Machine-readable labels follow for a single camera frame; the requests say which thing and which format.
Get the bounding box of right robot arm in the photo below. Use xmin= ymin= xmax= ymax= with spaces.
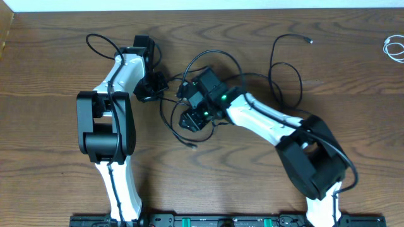
xmin=177 ymin=68 xmax=350 ymax=226

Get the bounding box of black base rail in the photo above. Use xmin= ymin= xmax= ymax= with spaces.
xmin=69 ymin=213 xmax=388 ymax=227

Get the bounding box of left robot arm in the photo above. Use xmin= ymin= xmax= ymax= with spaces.
xmin=70 ymin=35 xmax=168 ymax=226

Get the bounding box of white usb cable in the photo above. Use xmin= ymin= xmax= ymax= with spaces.
xmin=383 ymin=33 xmax=404 ymax=64

